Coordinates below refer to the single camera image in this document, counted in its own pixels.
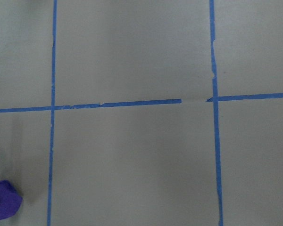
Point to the purple towel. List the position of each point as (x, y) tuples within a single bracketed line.
[(10, 200)]

